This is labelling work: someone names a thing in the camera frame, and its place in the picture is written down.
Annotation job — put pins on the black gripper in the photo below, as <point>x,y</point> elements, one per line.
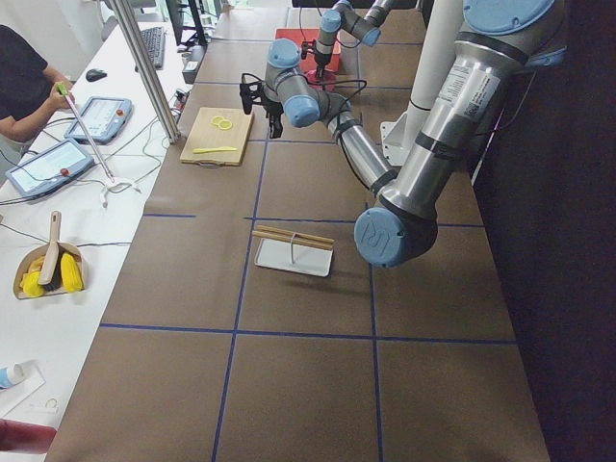
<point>320,60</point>
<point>272,114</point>

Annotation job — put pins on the pink cleaning cloth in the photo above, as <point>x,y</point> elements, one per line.
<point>326,78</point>

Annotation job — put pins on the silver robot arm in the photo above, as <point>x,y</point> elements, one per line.
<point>343,17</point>
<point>470,50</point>

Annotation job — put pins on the person forearm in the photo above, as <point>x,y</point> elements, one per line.
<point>29,127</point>

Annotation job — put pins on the person hand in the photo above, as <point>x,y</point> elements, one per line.
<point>60,96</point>

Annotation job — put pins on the pink plastic bin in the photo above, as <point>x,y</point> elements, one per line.
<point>304,38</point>

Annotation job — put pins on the yellow plastic knife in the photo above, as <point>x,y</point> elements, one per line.
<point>204,150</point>

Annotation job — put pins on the wooden cutting board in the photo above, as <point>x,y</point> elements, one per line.
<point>206,134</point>

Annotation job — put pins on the wooden rack bar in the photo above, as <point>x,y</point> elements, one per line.
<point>294,239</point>
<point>290,233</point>

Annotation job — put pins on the black power box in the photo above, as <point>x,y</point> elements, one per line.
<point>192,61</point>

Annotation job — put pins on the white rack tray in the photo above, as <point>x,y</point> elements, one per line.
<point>296,258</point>

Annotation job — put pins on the black keyboard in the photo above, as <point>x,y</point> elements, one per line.
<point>154,40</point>

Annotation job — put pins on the teach pendant tablet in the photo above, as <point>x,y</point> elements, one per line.
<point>105,117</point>
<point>50,169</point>

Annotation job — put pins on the pink grabber stick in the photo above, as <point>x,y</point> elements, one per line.
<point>113,183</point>

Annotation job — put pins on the black computer mouse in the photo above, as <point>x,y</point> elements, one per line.
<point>95,74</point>

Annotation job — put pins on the wooden dustpan with brush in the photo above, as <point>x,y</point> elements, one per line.
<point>51,269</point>

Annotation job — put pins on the white blue bottle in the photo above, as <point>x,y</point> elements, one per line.
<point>10,376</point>

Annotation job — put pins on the red cylinder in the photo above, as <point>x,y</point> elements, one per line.
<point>26,437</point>

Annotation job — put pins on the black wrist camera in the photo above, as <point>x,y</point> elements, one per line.
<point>306,48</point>
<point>250,94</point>

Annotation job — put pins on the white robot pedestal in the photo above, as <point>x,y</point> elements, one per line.
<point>437,57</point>

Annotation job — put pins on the aluminium frame post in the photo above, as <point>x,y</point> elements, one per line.
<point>146,69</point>

